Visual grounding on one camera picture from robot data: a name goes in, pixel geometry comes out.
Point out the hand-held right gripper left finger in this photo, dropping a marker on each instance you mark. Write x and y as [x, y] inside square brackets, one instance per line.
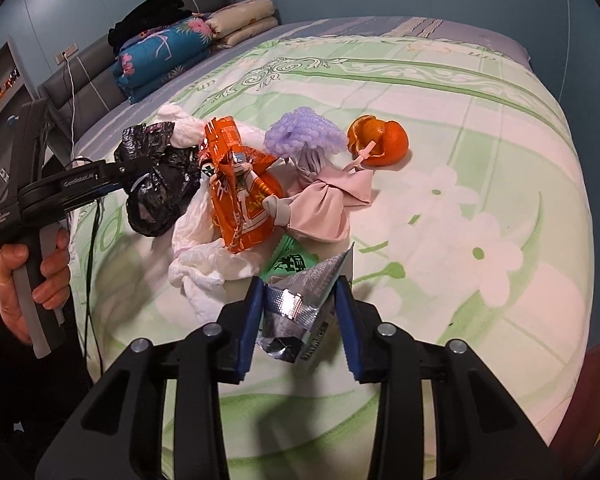
[252, 320]

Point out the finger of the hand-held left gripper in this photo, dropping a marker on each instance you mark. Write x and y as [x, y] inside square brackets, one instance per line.
[112, 189]
[125, 167]

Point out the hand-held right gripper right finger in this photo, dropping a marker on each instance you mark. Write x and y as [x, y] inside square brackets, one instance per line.
[347, 330]

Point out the black plastic bag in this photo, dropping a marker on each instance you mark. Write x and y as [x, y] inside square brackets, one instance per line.
[155, 210]

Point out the green silver snack wrapper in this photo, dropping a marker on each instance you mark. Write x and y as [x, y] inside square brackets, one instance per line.
[300, 285]

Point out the purple foam fruit net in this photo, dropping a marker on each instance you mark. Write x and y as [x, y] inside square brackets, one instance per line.
[300, 132]

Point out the person's left hand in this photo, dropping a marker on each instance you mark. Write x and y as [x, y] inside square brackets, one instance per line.
[50, 270]

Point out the white crumpled tissue paper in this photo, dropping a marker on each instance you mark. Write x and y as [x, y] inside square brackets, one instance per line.
[205, 260]

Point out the grey padded headboard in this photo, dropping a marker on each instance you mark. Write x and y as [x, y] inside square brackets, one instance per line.
[90, 85]

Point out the orange snack wrapper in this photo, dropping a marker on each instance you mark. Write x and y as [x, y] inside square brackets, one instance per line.
[250, 210]

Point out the blue floral folded quilt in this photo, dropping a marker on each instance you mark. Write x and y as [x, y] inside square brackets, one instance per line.
[150, 60]

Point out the black folded clothes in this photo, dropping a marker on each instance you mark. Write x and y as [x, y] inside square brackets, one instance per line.
[145, 15]

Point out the orange peel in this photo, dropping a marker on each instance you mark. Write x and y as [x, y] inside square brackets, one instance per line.
[390, 145]

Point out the beige folded blanket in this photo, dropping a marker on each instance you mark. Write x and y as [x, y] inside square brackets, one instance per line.
[245, 17]

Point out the white wall socket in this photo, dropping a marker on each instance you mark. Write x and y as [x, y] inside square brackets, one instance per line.
[66, 54]

